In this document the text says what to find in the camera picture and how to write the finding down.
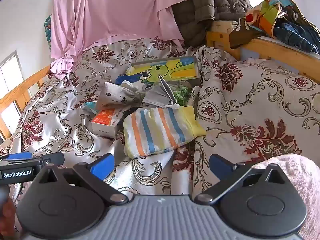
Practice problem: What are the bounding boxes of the pink bed sheet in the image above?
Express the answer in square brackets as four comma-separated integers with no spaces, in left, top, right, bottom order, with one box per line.
[50,0,190,80]

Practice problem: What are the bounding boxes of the wooden bed headboard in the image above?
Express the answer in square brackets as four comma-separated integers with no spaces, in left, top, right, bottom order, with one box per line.
[206,17,320,84]

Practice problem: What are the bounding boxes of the teal wall poster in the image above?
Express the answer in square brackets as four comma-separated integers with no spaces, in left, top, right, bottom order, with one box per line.
[44,15,52,52]

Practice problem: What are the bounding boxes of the beige printed drawstring bag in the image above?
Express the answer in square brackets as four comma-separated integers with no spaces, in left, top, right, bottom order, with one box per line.
[96,82,148,110]

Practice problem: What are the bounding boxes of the striped yellow-edged cloth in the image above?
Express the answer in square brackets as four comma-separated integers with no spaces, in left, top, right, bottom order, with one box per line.
[123,106,207,158]

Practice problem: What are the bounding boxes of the brown quilted jacket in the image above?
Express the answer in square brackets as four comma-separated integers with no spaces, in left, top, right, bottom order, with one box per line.
[171,0,253,48]

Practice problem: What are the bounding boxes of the white teal printed cloth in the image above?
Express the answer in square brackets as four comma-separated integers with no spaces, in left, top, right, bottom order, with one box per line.
[81,101,100,113]

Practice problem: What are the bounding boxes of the window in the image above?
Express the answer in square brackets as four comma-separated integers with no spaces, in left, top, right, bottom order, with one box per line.
[0,50,28,140]

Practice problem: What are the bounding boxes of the blue denim jeans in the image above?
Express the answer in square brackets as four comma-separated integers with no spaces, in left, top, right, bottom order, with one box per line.
[274,21,320,54]

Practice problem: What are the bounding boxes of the brown printed cloth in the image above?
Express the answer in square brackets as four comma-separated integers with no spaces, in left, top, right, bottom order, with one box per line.
[229,17,266,50]

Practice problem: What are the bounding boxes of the clear bag of green pieces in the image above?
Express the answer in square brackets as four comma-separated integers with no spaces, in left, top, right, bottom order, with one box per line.
[172,81,200,105]

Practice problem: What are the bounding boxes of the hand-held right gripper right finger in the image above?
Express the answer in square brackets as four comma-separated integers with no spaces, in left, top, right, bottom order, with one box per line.
[194,154,292,204]

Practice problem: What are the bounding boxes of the orange and white box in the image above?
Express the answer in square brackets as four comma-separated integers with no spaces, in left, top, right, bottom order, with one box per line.
[91,107,128,139]

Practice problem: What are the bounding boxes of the light blue board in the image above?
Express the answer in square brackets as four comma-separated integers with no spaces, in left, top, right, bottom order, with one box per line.
[240,48,275,62]

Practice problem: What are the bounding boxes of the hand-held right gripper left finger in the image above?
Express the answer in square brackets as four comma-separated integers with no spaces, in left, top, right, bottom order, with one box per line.
[31,153,129,204]

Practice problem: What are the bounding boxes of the grey tray with cartoon print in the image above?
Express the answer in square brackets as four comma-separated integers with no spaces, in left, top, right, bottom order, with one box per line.
[125,55,202,88]

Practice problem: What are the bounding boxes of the pink towel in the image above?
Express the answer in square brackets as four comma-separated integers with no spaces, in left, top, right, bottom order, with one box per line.
[252,154,320,240]

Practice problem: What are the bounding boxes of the colourful patchwork cloth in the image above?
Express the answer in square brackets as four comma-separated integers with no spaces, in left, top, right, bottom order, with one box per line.
[246,0,294,38]

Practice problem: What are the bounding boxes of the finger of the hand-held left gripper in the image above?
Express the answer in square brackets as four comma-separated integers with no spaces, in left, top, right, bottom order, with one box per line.
[0,152,33,161]
[41,152,65,166]

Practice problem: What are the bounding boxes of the floral satin bedspread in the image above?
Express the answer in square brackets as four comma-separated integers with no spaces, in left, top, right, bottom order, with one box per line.
[0,39,320,205]

